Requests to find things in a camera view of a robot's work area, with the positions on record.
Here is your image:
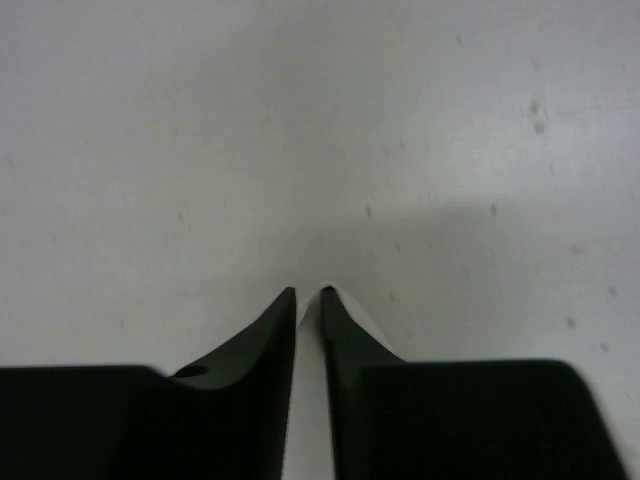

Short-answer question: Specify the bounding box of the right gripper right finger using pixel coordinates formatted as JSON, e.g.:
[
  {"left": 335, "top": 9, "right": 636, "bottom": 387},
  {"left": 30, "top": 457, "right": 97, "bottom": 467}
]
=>
[{"left": 319, "top": 287, "right": 627, "bottom": 479}]

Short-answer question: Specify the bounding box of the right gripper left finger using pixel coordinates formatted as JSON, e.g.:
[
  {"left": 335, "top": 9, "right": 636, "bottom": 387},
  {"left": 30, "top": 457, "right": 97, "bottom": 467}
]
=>
[{"left": 1, "top": 288, "right": 297, "bottom": 479}]

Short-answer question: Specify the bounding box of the white tank top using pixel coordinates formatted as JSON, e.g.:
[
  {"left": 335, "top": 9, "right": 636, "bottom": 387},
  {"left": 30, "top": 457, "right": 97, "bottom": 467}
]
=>
[{"left": 282, "top": 292, "right": 334, "bottom": 480}]

